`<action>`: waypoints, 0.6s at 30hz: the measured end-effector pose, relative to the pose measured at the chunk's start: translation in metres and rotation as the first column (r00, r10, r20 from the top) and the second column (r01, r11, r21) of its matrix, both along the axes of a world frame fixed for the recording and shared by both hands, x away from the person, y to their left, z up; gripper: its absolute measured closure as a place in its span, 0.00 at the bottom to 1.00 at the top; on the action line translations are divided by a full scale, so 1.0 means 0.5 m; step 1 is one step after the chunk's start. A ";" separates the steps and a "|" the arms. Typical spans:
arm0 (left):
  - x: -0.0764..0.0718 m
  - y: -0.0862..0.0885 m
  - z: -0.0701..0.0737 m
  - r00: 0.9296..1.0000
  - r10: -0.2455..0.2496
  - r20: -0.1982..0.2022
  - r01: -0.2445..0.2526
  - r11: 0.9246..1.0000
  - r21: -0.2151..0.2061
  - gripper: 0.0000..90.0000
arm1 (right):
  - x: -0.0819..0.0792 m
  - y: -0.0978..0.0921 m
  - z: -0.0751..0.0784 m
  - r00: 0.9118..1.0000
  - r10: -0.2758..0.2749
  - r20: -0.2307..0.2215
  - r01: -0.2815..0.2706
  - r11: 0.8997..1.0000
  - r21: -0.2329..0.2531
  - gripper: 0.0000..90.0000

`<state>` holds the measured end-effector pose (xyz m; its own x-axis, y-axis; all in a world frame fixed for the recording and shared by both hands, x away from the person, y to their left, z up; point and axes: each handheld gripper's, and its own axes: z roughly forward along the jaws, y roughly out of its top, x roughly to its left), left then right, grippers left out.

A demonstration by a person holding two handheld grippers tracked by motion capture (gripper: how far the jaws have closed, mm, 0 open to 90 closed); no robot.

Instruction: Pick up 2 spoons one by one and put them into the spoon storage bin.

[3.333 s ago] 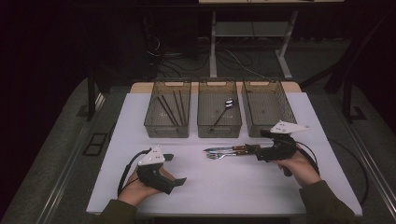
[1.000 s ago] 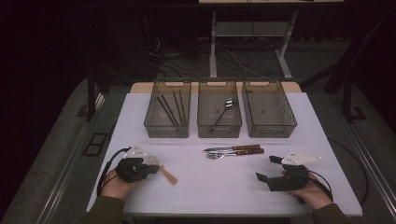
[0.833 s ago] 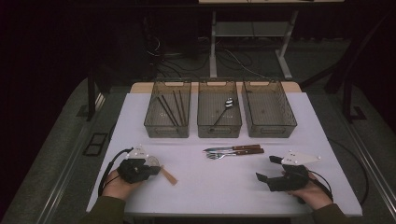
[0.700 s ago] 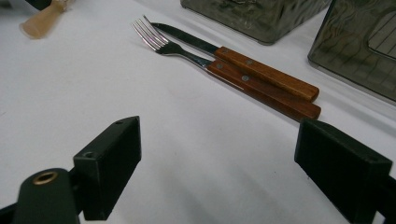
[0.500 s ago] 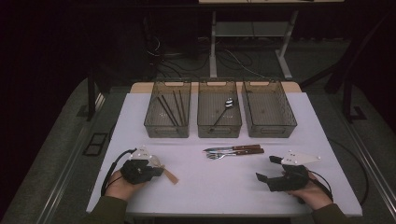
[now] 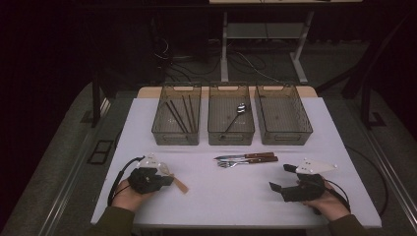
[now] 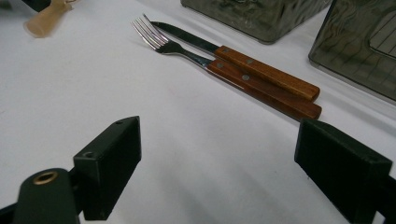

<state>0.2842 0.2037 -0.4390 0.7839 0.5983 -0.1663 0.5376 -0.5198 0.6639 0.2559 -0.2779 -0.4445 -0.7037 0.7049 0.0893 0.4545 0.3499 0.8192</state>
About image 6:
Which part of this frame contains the white metal desk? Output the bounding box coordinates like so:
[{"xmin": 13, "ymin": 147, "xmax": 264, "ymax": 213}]
[{"xmin": 208, "ymin": 0, "xmax": 364, "ymax": 86}]

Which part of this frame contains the black floor outlet frame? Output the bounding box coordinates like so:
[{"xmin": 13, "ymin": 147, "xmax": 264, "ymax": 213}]
[{"xmin": 87, "ymin": 140, "xmax": 115, "ymax": 165}]

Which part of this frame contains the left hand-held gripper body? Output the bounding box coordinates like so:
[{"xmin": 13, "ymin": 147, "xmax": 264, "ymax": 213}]
[{"xmin": 127, "ymin": 152, "xmax": 165, "ymax": 195}]

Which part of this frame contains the person's left hand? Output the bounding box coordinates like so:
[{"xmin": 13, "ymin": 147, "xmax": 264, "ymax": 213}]
[{"xmin": 110, "ymin": 178, "xmax": 155, "ymax": 213}]

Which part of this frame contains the person's right hand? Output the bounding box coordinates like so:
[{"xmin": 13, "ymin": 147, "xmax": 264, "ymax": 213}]
[{"xmin": 301, "ymin": 178, "xmax": 352, "ymax": 222}]

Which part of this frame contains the small wooden spoon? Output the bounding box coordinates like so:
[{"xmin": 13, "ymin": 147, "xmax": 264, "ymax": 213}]
[{"xmin": 158, "ymin": 161, "xmax": 191, "ymax": 195}]

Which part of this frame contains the metal spoon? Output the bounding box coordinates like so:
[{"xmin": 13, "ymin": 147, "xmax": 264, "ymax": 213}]
[{"xmin": 219, "ymin": 101, "xmax": 248, "ymax": 140}]

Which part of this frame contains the large black metal stand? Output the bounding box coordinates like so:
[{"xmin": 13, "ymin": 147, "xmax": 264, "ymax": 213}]
[{"xmin": 314, "ymin": 13, "xmax": 417, "ymax": 131}]

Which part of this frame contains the black floor cable bundle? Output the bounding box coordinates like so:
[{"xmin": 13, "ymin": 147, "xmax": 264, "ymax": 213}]
[{"xmin": 153, "ymin": 35, "xmax": 296, "ymax": 85}]

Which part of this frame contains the transparent grey plastic bin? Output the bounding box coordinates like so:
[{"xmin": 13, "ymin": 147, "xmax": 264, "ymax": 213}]
[
  {"xmin": 254, "ymin": 83, "xmax": 314, "ymax": 147},
  {"xmin": 150, "ymin": 83, "xmax": 203, "ymax": 147},
  {"xmin": 207, "ymin": 82, "xmax": 256, "ymax": 147}
]

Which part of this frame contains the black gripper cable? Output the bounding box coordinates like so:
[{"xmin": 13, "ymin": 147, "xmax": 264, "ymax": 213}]
[
  {"xmin": 323, "ymin": 146, "xmax": 391, "ymax": 218},
  {"xmin": 106, "ymin": 155, "xmax": 146, "ymax": 207}
]

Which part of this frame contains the white floor cable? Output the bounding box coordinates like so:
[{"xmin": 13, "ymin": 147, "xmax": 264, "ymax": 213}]
[{"xmin": 235, "ymin": 50, "xmax": 283, "ymax": 84}]

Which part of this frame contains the knife with wooden handle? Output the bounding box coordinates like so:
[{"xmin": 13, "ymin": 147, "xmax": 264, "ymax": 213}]
[{"xmin": 213, "ymin": 151, "xmax": 275, "ymax": 161}]

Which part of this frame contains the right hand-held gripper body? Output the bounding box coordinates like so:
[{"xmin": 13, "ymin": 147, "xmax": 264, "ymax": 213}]
[{"xmin": 280, "ymin": 157, "xmax": 339, "ymax": 204}]

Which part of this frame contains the metal floor rail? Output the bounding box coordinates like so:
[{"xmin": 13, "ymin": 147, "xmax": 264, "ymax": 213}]
[
  {"xmin": 355, "ymin": 126, "xmax": 417, "ymax": 227},
  {"xmin": 37, "ymin": 97, "xmax": 112, "ymax": 236}
]

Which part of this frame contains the fork with wooden handle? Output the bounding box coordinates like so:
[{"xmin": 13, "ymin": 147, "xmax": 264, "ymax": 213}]
[{"xmin": 216, "ymin": 155, "xmax": 279, "ymax": 169}]

